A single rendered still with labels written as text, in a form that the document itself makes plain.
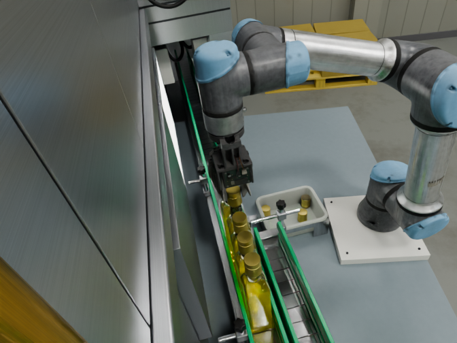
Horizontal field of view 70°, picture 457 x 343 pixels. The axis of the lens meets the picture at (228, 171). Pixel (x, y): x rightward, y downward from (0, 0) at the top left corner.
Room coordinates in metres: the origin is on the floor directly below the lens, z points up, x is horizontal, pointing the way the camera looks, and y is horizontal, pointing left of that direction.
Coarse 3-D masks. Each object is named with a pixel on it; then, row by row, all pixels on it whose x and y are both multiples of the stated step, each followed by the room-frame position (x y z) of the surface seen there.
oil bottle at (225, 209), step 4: (220, 204) 0.61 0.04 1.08; (224, 204) 0.60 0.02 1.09; (220, 208) 0.61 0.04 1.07; (224, 208) 0.59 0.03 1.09; (228, 208) 0.58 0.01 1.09; (224, 212) 0.58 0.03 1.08; (228, 212) 0.58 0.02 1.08; (224, 216) 0.57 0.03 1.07; (224, 220) 0.57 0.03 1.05; (224, 224) 0.58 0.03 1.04; (224, 228) 0.60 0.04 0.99; (228, 236) 0.57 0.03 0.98; (228, 240) 0.57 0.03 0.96; (228, 244) 0.58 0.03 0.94; (232, 256) 0.57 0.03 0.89
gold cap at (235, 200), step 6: (234, 186) 0.55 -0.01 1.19; (228, 192) 0.54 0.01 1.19; (234, 192) 0.54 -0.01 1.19; (240, 192) 0.54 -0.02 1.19; (228, 198) 0.54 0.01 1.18; (234, 198) 0.53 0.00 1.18; (240, 198) 0.54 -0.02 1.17; (228, 204) 0.54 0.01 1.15; (234, 204) 0.53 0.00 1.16; (240, 204) 0.53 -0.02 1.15
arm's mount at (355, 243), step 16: (336, 208) 0.78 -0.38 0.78; (352, 208) 0.77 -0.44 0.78; (336, 224) 0.71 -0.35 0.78; (352, 224) 0.70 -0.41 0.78; (336, 240) 0.64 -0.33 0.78; (352, 240) 0.63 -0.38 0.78; (368, 240) 0.63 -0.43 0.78; (384, 240) 0.62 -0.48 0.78; (400, 240) 0.61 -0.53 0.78; (416, 240) 0.60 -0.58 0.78; (352, 256) 0.58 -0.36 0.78; (368, 256) 0.57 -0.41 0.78; (384, 256) 0.56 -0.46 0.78; (400, 256) 0.55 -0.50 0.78; (416, 256) 0.54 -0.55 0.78
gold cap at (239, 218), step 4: (236, 212) 0.50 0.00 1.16; (240, 212) 0.50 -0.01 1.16; (232, 216) 0.49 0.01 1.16; (236, 216) 0.49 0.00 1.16; (240, 216) 0.49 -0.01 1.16; (244, 216) 0.49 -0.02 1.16; (236, 220) 0.48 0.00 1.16; (240, 220) 0.48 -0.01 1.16; (244, 220) 0.47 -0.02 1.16; (236, 224) 0.47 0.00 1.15; (240, 224) 0.47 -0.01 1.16; (244, 224) 0.47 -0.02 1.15; (236, 228) 0.47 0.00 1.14; (240, 228) 0.47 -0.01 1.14; (244, 228) 0.47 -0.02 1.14; (236, 232) 0.47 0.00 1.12
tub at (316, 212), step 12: (288, 192) 0.85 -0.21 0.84; (300, 192) 0.85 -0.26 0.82; (312, 192) 0.83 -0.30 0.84; (264, 204) 0.83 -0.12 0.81; (288, 204) 0.84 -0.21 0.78; (300, 204) 0.84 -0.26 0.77; (312, 204) 0.80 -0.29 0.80; (264, 216) 0.74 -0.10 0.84; (288, 216) 0.79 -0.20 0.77; (312, 216) 0.77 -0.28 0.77; (324, 216) 0.70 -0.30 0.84; (288, 228) 0.68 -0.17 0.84
